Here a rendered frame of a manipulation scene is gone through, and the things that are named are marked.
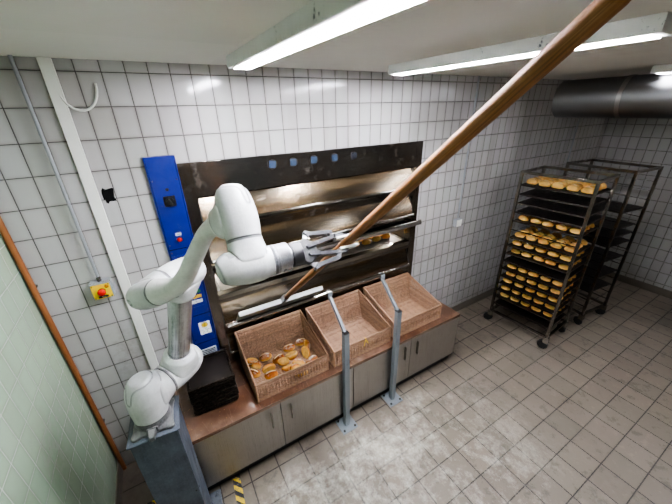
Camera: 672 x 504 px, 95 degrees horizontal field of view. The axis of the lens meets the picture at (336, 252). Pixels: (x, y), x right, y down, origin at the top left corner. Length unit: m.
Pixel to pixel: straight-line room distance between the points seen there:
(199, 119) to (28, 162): 0.81
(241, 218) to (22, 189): 1.41
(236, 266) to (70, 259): 1.45
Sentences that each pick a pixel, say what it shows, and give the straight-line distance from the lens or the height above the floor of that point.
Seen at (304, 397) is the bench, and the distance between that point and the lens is 2.46.
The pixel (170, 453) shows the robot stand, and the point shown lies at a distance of 1.98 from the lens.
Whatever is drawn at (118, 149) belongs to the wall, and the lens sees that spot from 2.04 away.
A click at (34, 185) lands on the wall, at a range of 2.12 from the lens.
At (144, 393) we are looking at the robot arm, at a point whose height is 1.24.
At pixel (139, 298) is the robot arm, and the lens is 1.30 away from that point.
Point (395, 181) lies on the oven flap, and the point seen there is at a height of 1.79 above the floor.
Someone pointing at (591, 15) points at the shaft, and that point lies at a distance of 0.55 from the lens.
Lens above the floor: 2.36
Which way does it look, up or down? 25 degrees down
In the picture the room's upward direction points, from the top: 1 degrees counter-clockwise
